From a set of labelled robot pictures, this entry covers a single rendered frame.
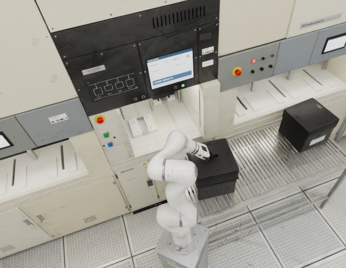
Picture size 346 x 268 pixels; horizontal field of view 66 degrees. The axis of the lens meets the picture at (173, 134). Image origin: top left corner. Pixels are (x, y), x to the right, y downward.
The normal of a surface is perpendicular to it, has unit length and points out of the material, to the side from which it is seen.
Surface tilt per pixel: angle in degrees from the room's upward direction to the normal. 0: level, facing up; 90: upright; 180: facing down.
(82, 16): 91
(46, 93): 90
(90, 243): 0
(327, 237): 0
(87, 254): 0
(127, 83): 90
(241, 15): 90
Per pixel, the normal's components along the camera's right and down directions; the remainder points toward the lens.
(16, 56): 0.32, 0.68
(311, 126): -0.09, -0.66
